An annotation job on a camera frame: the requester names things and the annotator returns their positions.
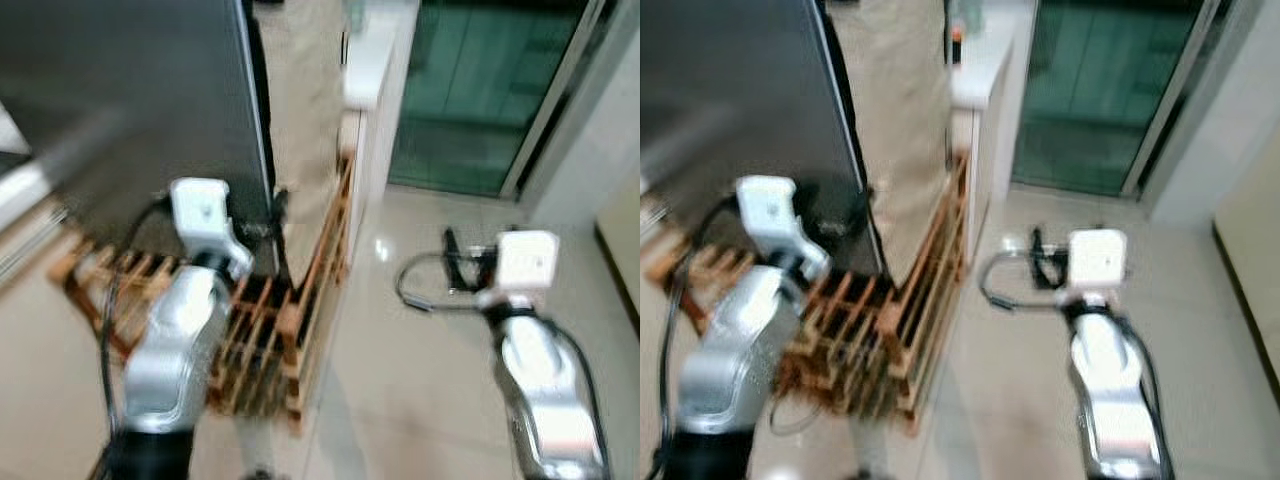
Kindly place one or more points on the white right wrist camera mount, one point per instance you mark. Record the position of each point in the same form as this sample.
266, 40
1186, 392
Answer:
527, 260
1097, 258

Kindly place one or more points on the white cabinet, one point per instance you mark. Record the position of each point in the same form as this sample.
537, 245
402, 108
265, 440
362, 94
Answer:
375, 60
985, 70

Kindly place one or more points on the brown paper sheet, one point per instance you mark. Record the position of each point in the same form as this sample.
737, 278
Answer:
300, 100
890, 100

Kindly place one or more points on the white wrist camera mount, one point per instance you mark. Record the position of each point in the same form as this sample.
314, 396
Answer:
1097, 258
770, 215
527, 260
200, 215

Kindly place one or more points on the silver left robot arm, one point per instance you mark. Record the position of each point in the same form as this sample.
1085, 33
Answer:
735, 350
180, 340

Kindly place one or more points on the wooden wine rack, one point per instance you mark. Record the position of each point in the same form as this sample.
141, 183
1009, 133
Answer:
265, 340
860, 350

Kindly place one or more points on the green glass sliding door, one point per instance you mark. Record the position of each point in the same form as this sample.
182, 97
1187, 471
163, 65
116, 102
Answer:
470, 90
1090, 90

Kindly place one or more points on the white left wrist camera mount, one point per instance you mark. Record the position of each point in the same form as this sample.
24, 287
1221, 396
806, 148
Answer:
770, 215
200, 215

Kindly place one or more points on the small dark grey fridge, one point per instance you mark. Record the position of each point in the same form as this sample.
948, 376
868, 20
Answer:
740, 80
130, 90

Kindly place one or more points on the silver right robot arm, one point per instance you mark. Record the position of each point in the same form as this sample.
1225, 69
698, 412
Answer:
1105, 380
535, 370

